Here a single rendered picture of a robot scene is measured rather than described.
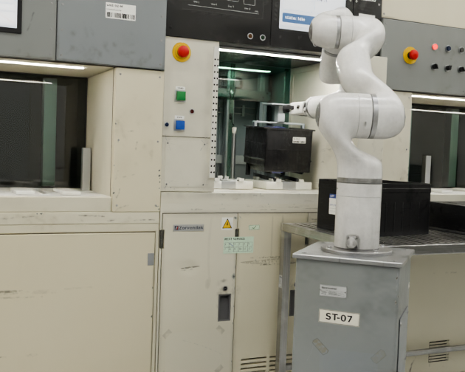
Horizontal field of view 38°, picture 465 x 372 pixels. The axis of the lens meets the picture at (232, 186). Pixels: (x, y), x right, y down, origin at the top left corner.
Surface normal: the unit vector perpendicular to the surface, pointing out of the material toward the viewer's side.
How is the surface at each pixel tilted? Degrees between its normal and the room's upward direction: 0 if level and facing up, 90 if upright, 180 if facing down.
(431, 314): 90
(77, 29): 90
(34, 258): 90
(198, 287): 90
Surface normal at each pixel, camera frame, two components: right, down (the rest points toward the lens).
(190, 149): 0.41, 0.07
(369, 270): -0.36, 0.04
